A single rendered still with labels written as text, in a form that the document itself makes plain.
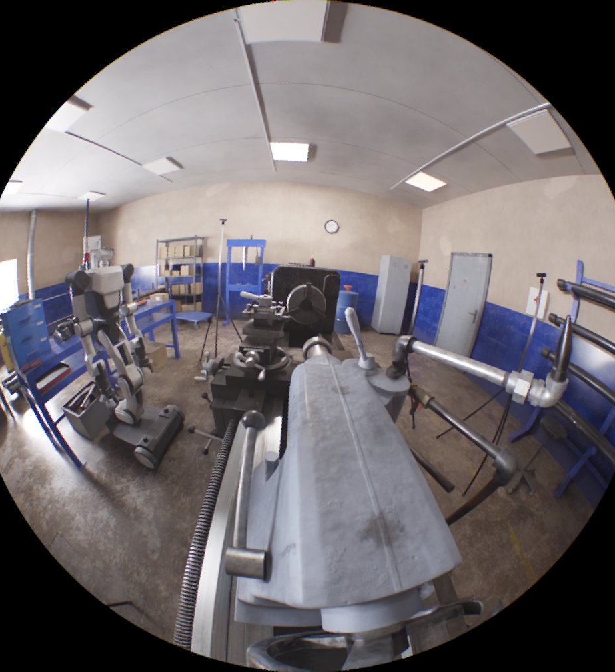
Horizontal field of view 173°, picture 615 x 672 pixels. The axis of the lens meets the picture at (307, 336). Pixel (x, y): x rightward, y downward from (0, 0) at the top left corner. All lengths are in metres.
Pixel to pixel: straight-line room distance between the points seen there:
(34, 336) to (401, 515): 1.99
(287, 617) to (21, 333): 1.90
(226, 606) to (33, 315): 1.86
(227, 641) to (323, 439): 0.48
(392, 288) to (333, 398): 4.54
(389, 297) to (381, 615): 4.77
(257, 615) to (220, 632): 0.14
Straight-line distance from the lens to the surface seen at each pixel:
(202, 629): 0.54
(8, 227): 7.27
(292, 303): 1.31
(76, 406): 2.31
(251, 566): 0.27
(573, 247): 3.35
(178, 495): 1.59
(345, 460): 0.22
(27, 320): 1.90
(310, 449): 0.23
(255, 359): 0.72
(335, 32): 2.25
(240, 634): 0.53
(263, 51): 2.43
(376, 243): 5.18
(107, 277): 1.42
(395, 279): 4.80
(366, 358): 0.40
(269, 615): 0.41
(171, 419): 1.81
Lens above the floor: 1.34
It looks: 19 degrees down
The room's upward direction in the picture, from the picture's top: 6 degrees clockwise
